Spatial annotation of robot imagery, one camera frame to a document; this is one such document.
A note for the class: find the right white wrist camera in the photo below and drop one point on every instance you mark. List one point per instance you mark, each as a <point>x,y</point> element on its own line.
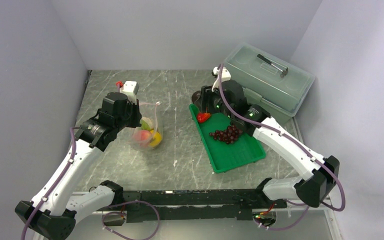
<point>221,75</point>

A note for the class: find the green plastic tray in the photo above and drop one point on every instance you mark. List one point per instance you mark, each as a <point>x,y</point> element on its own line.
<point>222,156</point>

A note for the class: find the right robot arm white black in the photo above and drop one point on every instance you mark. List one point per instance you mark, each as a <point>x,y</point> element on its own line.
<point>317,175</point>

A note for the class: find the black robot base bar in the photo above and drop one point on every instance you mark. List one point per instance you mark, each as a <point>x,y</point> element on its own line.
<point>152,205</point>

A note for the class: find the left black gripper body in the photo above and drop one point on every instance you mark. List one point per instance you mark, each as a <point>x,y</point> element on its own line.
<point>131,118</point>

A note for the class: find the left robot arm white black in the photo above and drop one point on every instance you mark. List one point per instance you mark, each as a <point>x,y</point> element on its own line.
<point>51,212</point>

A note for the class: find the purple grape bunch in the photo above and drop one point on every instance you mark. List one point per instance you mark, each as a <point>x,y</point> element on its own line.
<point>229,135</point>

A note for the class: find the clear zip top bag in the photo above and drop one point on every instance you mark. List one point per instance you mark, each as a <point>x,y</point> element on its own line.
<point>153,111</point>

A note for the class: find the red mango fruit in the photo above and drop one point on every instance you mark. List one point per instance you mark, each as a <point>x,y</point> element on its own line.
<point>202,117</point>

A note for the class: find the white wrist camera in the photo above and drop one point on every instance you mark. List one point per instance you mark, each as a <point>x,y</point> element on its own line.
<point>221,75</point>
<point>129,88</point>

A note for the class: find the dark purple mangosteen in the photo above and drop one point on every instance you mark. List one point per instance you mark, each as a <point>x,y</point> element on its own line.
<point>195,96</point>

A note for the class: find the pale green lidded storage box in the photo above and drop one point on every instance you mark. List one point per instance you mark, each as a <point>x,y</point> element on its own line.
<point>276,85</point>

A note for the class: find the yellow orange fruit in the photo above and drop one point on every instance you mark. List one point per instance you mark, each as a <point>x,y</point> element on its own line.
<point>156,139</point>

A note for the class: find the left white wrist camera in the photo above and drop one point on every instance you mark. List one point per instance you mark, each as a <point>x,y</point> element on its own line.
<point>129,88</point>

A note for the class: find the pink peach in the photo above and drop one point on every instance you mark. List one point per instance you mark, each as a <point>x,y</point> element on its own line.
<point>142,136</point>

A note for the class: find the aluminium frame rail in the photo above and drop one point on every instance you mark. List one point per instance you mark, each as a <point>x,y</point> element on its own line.
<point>53,216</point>

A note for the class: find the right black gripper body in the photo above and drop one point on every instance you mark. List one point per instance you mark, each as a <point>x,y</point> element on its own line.
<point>214,105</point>

